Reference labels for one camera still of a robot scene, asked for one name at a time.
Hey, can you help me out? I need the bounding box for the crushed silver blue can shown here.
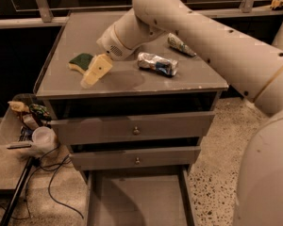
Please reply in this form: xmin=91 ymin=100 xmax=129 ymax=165
xmin=137 ymin=52 xmax=178 ymax=77

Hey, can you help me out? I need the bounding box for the grey top drawer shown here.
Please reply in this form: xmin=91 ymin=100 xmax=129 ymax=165
xmin=51 ymin=111 xmax=214 ymax=145

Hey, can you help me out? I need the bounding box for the metal railing frame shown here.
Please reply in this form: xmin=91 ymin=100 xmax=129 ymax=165
xmin=0 ymin=0 xmax=283 ymax=30

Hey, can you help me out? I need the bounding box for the black floor cable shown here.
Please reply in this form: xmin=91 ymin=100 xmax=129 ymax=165
xmin=0 ymin=143 xmax=85 ymax=221

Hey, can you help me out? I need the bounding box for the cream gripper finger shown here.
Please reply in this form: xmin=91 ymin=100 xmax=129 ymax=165
xmin=80 ymin=54 xmax=112 ymax=89

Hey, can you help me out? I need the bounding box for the green and yellow sponge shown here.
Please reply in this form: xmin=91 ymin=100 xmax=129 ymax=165
xmin=68 ymin=53 xmax=93 ymax=74

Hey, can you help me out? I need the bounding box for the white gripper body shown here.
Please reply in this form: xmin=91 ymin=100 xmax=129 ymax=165
xmin=96 ymin=24 xmax=133 ymax=61

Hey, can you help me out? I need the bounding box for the yellow object on ledge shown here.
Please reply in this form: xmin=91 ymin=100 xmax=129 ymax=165
xmin=271 ymin=0 xmax=283 ymax=10

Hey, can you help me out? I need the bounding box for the black stand leg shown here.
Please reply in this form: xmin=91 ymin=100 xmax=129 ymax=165
xmin=0 ymin=156 xmax=35 ymax=226

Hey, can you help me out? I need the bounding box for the colourful snack bag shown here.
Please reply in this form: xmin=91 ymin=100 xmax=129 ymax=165
xmin=29 ymin=104 xmax=52 ymax=121

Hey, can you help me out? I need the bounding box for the clear plastic cup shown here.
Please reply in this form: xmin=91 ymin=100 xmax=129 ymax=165
xmin=32 ymin=126 xmax=56 ymax=152

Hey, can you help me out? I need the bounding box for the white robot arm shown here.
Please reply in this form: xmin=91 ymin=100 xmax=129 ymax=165
xmin=97 ymin=0 xmax=283 ymax=226

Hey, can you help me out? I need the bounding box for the brass top drawer knob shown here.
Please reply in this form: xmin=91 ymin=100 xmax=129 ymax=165
xmin=133 ymin=126 xmax=140 ymax=135

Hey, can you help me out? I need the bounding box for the grey middle drawer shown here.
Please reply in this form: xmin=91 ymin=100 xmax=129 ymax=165
xmin=70 ymin=146 xmax=201 ymax=170

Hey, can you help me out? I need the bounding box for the clear plastic storage bin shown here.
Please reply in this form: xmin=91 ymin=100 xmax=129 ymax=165
xmin=0 ymin=93 xmax=58 ymax=157

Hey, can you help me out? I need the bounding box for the grey drawer cabinet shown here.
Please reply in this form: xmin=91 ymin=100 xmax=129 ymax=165
xmin=33 ymin=8 xmax=232 ymax=226

